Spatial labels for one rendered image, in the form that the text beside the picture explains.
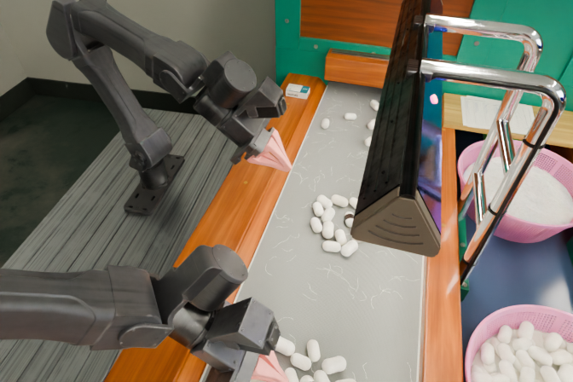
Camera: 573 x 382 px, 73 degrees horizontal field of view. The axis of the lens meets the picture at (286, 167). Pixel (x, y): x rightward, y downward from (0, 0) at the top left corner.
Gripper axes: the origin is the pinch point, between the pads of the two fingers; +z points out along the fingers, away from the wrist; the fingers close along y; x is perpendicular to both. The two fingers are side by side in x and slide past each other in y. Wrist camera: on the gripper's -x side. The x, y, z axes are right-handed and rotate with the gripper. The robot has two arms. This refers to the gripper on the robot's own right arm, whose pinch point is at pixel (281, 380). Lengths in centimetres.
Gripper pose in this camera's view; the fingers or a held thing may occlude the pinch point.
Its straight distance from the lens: 61.8
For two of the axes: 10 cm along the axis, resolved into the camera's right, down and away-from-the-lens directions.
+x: -6.1, 4.3, 6.6
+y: 3.0, -6.5, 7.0
